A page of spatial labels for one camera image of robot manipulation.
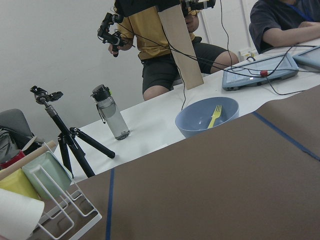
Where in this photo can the person in dark shirt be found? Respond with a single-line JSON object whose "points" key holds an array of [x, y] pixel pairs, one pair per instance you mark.
{"points": [[283, 23]]}

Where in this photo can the aluminium frame post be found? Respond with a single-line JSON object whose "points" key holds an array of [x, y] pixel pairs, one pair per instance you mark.
{"points": [[175, 29]]}

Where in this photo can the person in yellow shirt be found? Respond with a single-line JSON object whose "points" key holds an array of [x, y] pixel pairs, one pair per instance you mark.
{"points": [[159, 68]]}

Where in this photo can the blue bowl with fork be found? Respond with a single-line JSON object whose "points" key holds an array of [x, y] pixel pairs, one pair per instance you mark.
{"points": [[196, 117]]}

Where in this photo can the grey water bottle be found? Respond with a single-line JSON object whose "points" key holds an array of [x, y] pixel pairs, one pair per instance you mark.
{"points": [[109, 112]]}

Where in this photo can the blue teach pendant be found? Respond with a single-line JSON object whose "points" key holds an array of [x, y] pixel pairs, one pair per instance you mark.
{"points": [[309, 59], [259, 72]]}

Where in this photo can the yellow plastic fork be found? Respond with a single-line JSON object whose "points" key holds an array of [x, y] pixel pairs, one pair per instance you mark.
{"points": [[216, 114]]}

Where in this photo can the black camera tripod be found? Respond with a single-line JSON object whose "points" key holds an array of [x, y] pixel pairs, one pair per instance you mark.
{"points": [[67, 137]]}

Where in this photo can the white cup in rack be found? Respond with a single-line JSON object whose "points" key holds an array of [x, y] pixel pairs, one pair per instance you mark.
{"points": [[19, 215]]}

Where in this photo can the yellow cup in rack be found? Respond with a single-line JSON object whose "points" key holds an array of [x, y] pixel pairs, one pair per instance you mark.
{"points": [[18, 182]]}

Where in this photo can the green cup in rack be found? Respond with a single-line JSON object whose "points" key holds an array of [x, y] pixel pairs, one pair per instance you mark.
{"points": [[47, 175]]}

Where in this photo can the white wire cup rack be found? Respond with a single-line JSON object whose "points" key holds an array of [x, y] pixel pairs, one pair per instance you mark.
{"points": [[65, 217]]}

